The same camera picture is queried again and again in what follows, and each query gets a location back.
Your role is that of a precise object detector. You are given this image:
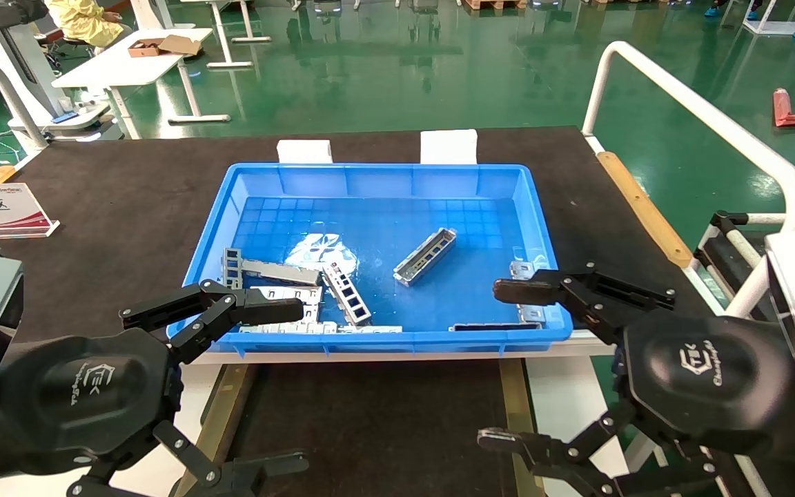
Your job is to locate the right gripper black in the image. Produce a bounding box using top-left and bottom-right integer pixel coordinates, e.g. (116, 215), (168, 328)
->
(477, 262), (795, 497)

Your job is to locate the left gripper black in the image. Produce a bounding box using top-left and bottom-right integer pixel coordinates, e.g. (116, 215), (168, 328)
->
(0, 279), (310, 497)

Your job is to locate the silver metal channel bracket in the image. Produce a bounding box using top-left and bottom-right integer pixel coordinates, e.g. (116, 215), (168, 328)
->
(393, 227), (458, 288)

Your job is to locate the notched metal strip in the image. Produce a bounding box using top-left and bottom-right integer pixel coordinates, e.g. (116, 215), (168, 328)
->
(237, 322), (338, 335)

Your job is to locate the clear plastic film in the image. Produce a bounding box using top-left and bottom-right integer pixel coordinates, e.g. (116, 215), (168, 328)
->
(285, 233), (358, 274)

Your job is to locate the long wooden edge strip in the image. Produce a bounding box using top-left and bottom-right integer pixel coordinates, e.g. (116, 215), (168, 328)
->
(596, 151), (694, 269)

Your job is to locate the black felt table mat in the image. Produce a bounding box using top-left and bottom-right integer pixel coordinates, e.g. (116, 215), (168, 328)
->
(0, 126), (716, 350)

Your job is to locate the small white foam block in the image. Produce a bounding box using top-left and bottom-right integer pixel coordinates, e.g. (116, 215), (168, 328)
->
(277, 139), (333, 165)

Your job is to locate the blue plastic bin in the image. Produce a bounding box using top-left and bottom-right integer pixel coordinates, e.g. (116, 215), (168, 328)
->
(166, 163), (573, 356)

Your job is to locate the large white foam block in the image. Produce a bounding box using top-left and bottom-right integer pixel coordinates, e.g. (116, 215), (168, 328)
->
(420, 129), (478, 166)

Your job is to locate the white tube railing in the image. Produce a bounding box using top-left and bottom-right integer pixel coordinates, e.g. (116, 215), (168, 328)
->
(580, 40), (795, 318)

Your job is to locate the white work table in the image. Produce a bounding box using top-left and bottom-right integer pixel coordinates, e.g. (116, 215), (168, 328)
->
(51, 26), (233, 141)

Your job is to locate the open cardboard box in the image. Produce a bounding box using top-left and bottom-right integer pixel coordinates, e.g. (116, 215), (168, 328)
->
(128, 35), (202, 58)

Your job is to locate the black round stool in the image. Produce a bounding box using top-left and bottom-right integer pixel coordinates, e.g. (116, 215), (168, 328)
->
(59, 38), (97, 59)

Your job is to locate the grey tube railing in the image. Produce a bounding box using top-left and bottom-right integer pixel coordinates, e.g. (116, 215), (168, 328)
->
(0, 56), (48, 154)

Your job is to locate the white floor stand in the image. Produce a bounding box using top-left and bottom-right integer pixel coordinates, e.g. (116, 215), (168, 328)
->
(743, 0), (795, 35)

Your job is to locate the white robot with column base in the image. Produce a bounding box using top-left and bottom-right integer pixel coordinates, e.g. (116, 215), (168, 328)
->
(0, 0), (115, 142)

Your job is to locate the person in yellow coat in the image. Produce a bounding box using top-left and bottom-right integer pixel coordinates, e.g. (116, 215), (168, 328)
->
(46, 0), (133, 50)

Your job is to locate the grey L-shaped metal bracket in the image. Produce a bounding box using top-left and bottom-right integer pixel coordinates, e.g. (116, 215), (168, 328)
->
(222, 248), (321, 291)

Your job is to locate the small folded metal bracket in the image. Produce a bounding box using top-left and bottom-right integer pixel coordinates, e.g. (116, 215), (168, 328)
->
(510, 260), (552, 325)

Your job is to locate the black tray with brass frame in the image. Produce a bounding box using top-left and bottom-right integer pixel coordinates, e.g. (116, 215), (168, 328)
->
(175, 359), (543, 497)

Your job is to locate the metal bracket with square windows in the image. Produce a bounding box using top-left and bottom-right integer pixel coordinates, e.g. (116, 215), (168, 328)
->
(321, 263), (373, 326)

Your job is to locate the black roller frame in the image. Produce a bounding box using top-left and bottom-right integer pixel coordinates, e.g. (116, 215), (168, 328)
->
(693, 211), (774, 308)

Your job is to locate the white table frame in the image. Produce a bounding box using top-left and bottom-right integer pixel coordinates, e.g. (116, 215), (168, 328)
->
(206, 0), (273, 69)

